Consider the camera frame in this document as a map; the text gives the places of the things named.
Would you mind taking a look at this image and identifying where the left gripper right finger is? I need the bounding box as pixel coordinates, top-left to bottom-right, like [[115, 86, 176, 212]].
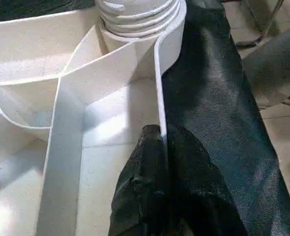
[[165, 125, 249, 236]]

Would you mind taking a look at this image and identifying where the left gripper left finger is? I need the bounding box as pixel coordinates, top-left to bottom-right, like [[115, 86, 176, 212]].
[[108, 125, 171, 236]]

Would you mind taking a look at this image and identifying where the white plastic table top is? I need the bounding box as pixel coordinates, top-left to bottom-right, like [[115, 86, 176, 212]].
[[0, 0, 187, 236]]

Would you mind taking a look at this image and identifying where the white plastic table leg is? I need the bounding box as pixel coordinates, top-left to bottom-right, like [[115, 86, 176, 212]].
[[96, 0, 181, 38]]

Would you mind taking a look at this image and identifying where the chrome metal frame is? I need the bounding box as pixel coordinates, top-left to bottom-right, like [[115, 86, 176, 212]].
[[235, 0, 286, 49]]

